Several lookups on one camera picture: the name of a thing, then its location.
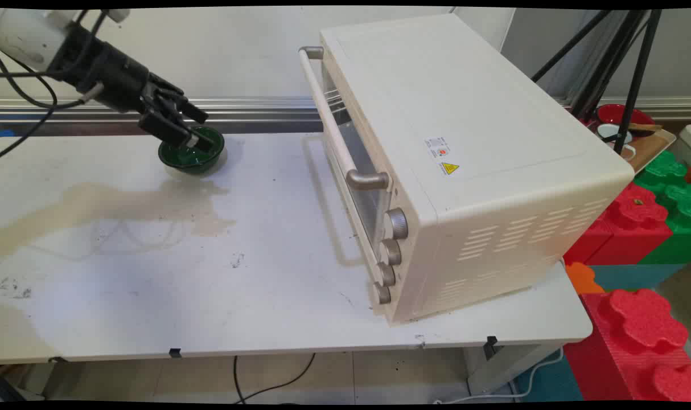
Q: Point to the black tripod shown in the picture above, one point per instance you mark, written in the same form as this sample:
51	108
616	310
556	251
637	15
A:
638	68

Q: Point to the teal foam block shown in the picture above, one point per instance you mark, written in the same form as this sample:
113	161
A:
630	277

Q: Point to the white label sticker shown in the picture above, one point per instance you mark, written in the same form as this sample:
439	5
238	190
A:
437	148

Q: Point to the teal foam mat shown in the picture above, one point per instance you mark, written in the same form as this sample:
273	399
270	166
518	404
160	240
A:
550	381

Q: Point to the yellow warning sticker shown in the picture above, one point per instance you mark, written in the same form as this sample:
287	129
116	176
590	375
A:
449	168

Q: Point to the small silver oven knob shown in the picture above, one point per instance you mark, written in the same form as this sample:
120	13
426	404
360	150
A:
383	294

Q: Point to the white cup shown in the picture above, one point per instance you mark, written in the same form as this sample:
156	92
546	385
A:
607	132

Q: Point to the large silver oven knob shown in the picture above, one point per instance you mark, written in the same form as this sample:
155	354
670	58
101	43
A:
398	223

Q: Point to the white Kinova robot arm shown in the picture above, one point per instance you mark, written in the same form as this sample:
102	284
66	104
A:
27	34

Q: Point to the orange foam block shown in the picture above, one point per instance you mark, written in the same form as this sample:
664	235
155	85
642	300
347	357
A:
583	279

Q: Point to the cream toaster oven body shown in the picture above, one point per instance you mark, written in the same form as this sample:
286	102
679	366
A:
465	114

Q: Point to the dark green bowl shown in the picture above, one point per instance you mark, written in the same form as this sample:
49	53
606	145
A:
192	162

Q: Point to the red bowl on tray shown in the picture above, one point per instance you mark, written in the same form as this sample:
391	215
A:
610	113

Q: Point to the aluminium wall rail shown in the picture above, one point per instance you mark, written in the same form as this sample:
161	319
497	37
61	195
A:
254	108

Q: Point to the white table leg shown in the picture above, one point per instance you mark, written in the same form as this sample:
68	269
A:
505	364

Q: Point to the green foam block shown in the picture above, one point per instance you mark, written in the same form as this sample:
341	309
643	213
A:
673	199

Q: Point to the brown wooden utensil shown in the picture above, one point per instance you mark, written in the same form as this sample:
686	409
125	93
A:
644	128

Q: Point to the large red foam block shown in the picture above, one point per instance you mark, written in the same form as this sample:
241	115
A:
636	341

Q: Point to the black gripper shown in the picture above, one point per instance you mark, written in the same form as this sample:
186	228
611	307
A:
112	77

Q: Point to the wooden tray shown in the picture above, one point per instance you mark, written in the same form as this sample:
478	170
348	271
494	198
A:
653	148

